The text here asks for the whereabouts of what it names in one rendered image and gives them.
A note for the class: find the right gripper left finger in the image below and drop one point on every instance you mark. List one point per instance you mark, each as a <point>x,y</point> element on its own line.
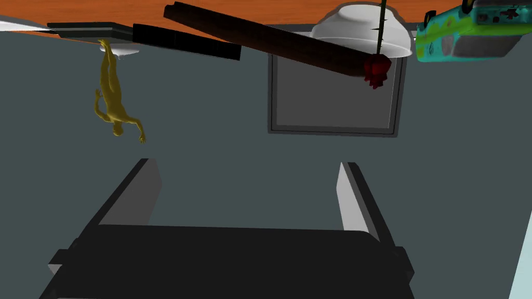
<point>134,195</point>

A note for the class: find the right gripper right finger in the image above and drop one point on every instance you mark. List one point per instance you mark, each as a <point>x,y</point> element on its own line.
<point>356,199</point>

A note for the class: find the golden human figurine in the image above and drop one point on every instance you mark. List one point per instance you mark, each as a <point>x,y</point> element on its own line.
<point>114,99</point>

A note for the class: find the red rose with dark stem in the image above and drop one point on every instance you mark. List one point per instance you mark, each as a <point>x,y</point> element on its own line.
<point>377,68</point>

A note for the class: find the white bowl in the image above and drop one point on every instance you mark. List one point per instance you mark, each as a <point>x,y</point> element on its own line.
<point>353,29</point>

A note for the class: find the dark brown long bar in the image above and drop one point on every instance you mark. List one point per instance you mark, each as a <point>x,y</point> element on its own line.
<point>266,39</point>

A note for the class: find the orange wooden table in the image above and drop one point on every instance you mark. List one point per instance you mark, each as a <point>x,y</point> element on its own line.
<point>104,11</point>

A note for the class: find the teal toy van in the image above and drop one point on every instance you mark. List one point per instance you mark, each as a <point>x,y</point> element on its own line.
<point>465,31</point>

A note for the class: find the grey framed wall picture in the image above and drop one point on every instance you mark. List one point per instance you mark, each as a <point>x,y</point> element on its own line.
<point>332,99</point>

